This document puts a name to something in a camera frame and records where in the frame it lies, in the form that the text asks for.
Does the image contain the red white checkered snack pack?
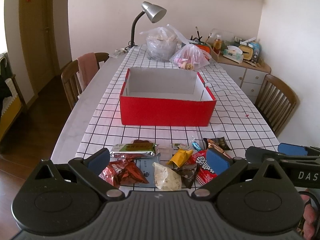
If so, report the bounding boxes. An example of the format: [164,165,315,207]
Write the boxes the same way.
[186,150,217,186]

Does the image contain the black gold snack pack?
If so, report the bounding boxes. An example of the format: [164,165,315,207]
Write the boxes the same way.
[203,137,231,159]

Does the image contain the red foil snack pack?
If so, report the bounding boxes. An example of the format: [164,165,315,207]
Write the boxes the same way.
[99,159,149,188]

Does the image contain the dark brown snack wrapper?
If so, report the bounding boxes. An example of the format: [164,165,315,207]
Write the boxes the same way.
[173,164,199,189]

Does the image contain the blue candy wrapper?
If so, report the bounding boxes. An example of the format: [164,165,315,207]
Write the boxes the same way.
[189,136,203,152]

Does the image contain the green silver snack bar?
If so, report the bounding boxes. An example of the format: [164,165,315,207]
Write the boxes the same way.
[110,142,159,159]

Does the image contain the yellow snack packet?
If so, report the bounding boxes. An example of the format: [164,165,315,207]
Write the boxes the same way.
[167,149,193,167]

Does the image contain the light blue packet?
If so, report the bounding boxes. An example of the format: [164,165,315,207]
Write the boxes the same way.
[135,154,160,188]

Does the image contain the white translucent snack bag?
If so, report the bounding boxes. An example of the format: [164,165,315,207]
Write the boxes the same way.
[152,162,182,191]

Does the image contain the green white jelly cup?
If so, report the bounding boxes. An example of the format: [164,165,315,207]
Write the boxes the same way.
[171,143,190,151]

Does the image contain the person's right hand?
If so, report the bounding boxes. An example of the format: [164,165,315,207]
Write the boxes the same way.
[300,194,317,240]

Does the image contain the wooden chair right side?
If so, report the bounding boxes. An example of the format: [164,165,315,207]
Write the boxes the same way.
[254,74,298,136]

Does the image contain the white sideboard cabinet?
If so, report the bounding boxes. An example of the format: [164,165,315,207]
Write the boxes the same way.
[210,50,271,103]

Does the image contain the wooden chair with pink cloth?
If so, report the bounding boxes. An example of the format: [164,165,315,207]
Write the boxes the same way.
[61,53,109,109]

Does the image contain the red cardboard box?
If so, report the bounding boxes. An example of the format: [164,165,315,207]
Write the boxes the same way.
[119,67,216,127]

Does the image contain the tissue box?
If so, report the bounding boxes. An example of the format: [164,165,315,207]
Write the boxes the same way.
[223,46,244,64]

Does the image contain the pink plastic snack bag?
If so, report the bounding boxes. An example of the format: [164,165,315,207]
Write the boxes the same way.
[167,24,212,71]

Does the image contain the amber liquid bottle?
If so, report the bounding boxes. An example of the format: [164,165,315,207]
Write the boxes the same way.
[213,34,222,55]

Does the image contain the orange pouch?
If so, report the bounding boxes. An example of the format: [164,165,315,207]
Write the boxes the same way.
[193,43,210,55]

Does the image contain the clear plastic bag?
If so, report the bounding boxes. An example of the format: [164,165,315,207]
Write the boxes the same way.
[139,27,178,62]

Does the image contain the silver desk lamp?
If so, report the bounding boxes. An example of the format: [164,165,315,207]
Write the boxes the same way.
[125,1,167,51]

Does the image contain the wooden door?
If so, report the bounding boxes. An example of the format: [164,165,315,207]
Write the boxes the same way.
[18,0,60,94]

